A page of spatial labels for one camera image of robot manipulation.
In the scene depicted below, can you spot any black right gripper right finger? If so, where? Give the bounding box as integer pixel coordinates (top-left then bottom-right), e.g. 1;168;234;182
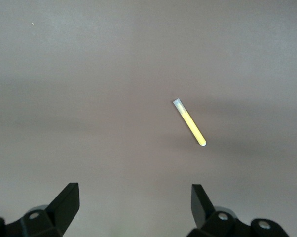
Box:
186;184;253;237

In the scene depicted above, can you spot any yellow highlighter pen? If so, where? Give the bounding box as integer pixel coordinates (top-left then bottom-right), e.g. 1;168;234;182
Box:
172;98;207;148

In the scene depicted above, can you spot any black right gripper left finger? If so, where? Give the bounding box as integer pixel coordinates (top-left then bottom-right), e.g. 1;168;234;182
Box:
5;182;79;237

